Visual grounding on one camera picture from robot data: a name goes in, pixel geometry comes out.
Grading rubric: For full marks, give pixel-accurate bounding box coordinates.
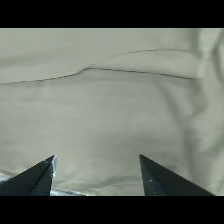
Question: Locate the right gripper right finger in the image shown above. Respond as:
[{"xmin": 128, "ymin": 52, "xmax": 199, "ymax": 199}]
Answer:
[{"xmin": 138, "ymin": 153, "xmax": 215, "ymax": 197}]

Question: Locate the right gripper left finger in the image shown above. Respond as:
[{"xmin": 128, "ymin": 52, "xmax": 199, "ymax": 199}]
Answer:
[{"xmin": 0, "ymin": 154, "xmax": 58, "ymax": 197}]

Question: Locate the brown T-shirt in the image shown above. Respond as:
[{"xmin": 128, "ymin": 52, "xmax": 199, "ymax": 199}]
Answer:
[{"xmin": 0, "ymin": 27, "xmax": 224, "ymax": 197}]

